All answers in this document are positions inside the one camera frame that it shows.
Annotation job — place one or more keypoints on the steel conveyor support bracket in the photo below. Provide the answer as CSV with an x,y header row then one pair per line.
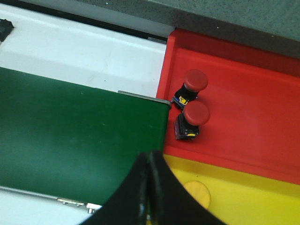
x,y
91,208

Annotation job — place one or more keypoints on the aluminium conveyor frame rail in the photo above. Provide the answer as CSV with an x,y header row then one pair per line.
x,y
29,193

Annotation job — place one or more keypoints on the yellow push button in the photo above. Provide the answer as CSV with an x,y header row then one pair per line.
x,y
199,192

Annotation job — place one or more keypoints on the yellow plastic tray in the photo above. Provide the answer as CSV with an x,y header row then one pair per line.
x,y
239,198

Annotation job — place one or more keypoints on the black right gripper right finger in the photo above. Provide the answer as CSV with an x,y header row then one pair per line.
x,y
170,202

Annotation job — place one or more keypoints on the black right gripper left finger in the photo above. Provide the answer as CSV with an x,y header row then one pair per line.
x,y
128,205

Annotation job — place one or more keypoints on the red plastic tray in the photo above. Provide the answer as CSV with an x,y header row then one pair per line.
x,y
254,102

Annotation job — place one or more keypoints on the green conveyor belt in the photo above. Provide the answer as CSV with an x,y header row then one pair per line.
x,y
72,141

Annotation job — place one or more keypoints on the red mushroom push button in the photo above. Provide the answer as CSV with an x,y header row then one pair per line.
x,y
194,81

